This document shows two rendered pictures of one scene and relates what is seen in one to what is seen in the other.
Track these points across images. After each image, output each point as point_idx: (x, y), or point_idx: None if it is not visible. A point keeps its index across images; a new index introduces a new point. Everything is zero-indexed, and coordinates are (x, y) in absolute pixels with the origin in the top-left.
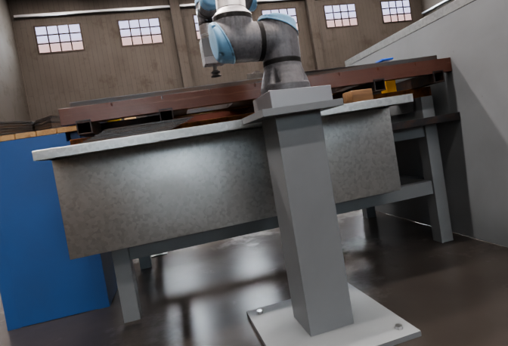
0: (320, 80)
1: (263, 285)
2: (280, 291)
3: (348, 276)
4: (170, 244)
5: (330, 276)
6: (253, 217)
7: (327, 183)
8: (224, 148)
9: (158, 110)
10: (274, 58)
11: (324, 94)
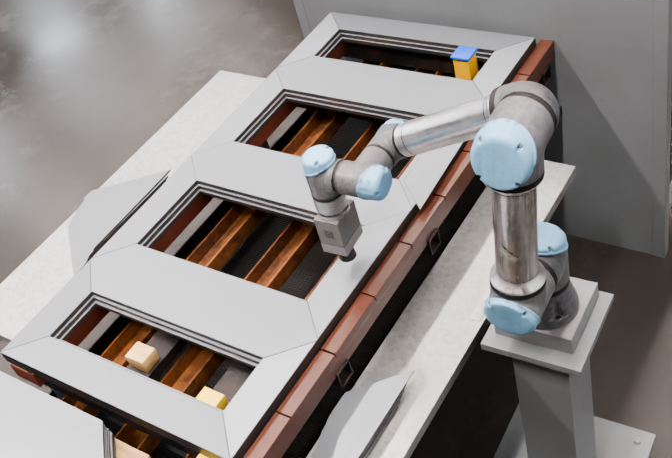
0: (462, 179)
1: (422, 448)
2: (457, 446)
3: (503, 377)
4: None
5: (588, 441)
6: None
7: (588, 369)
8: None
9: (335, 376)
10: (556, 292)
11: (595, 297)
